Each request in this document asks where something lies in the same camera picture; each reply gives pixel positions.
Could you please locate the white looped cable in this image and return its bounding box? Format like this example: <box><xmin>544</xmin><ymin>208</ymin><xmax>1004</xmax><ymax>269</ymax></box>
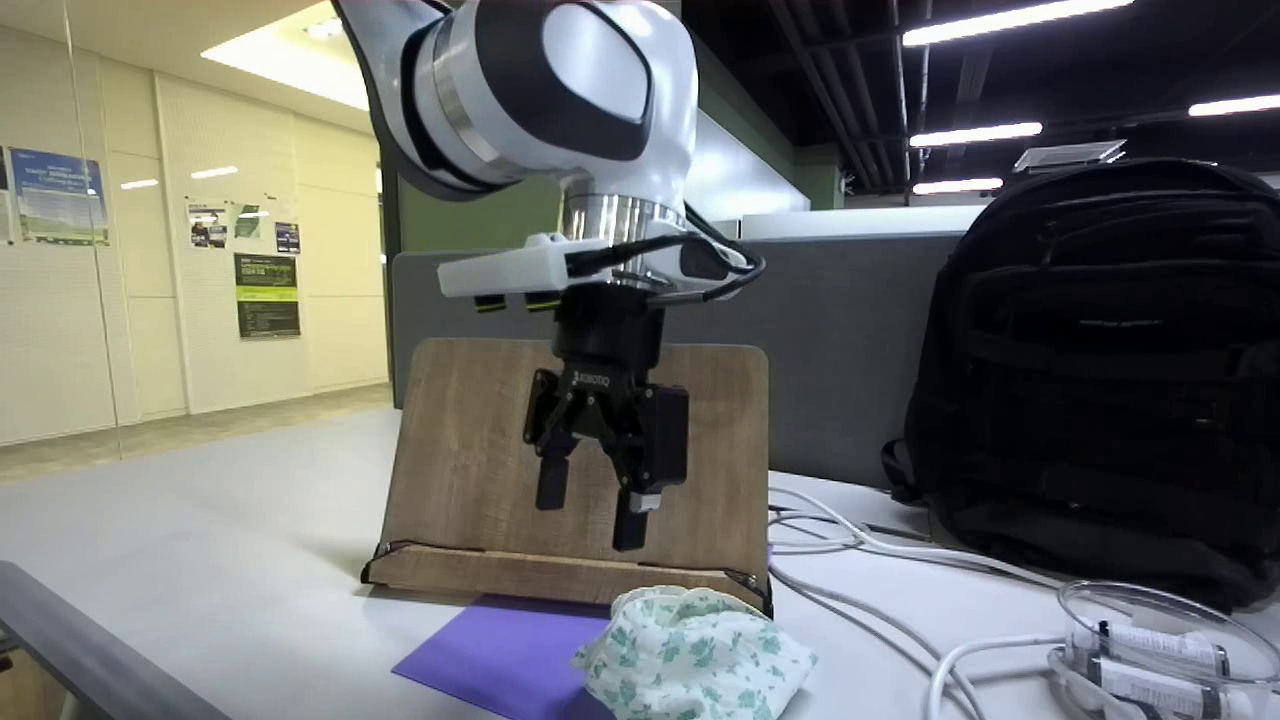
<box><xmin>1055</xmin><ymin>577</ymin><xmax>1280</xmax><ymax>662</ymax></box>

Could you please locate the blue wall poster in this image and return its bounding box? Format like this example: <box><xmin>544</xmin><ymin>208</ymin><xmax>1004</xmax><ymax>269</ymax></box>
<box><xmin>6</xmin><ymin>146</ymin><xmax>114</xmax><ymax>250</ymax></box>

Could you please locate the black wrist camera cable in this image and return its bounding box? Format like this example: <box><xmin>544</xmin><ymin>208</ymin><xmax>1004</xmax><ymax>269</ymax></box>
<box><xmin>564</xmin><ymin>195</ymin><xmax>771</xmax><ymax>314</ymax></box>

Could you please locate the small green wall notice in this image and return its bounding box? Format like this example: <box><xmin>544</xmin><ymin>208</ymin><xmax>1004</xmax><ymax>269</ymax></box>
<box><xmin>234</xmin><ymin>200</ymin><xmax>276</xmax><ymax>254</ymax></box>

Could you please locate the grey partition panel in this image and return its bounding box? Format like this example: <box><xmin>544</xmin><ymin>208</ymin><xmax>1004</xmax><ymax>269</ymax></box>
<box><xmin>387</xmin><ymin>237</ymin><xmax>969</xmax><ymax>493</ymax></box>

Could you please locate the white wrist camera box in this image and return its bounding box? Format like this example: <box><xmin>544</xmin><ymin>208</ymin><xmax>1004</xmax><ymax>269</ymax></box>
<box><xmin>434</xmin><ymin>232</ymin><xmax>573</xmax><ymax>320</ymax></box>

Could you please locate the grey ceiling mounted unit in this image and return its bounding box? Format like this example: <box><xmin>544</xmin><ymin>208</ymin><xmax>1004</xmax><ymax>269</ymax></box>
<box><xmin>1011</xmin><ymin>138</ymin><xmax>1133</xmax><ymax>179</ymax></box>

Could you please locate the small photo wall notice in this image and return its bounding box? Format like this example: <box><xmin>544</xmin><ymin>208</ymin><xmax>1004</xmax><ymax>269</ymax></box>
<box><xmin>186</xmin><ymin>200</ymin><xmax>234</xmax><ymax>257</ymax></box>

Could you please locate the long ceiling light tube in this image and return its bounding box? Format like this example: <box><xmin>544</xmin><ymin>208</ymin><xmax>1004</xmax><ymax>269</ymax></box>
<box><xmin>910</xmin><ymin>178</ymin><xmax>1008</xmax><ymax>200</ymax></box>
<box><xmin>901</xmin><ymin>0</ymin><xmax>1140</xmax><ymax>53</ymax></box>
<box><xmin>1183</xmin><ymin>94</ymin><xmax>1280</xmax><ymax>125</ymax></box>
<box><xmin>910</xmin><ymin>119</ymin><xmax>1049</xmax><ymax>152</ymax></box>

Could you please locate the bright ceiling light panel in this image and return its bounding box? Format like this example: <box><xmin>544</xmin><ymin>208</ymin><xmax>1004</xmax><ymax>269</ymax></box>
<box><xmin>196</xmin><ymin>0</ymin><xmax>379</xmax><ymax>117</ymax></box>

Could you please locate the green black wall poster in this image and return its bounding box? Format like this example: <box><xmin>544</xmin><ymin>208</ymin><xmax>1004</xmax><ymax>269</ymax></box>
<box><xmin>234</xmin><ymin>254</ymin><xmax>303</xmax><ymax>301</ymax></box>
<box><xmin>238</xmin><ymin>298</ymin><xmax>303</xmax><ymax>345</ymax></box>

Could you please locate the white plug adapter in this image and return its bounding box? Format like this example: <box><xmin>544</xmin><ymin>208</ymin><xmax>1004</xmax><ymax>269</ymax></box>
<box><xmin>1045</xmin><ymin>655</ymin><xmax>1280</xmax><ymax>720</ymax></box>
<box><xmin>1065</xmin><ymin>622</ymin><xmax>1241</xmax><ymax>679</ymax></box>

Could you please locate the purple cloth mat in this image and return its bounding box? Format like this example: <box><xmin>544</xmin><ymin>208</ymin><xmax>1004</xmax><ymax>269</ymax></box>
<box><xmin>387</xmin><ymin>599</ymin><xmax>620</xmax><ymax>720</ymax></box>

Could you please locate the wooden board book stand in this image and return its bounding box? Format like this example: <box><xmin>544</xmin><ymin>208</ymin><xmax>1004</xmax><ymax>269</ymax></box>
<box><xmin>357</xmin><ymin>338</ymin><xmax>776</xmax><ymax>618</ymax></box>

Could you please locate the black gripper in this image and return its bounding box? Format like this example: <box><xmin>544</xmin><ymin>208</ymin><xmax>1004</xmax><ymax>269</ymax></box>
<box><xmin>521</xmin><ymin>283</ymin><xmax>696</xmax><ymax>558</ymax></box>

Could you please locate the green patterned white cloth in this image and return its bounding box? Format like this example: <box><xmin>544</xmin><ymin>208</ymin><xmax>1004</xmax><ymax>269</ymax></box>
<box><xmin>573</xmin><ymin>583</ymin><xmax>819</xmax><ymax>720</ymax></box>

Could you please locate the black backpack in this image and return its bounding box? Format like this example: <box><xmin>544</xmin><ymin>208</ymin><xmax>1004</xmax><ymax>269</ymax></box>
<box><xmin>881</xmin><ymin>117</ymin><xmax>1280</xmax><ymax>618</ymax></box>

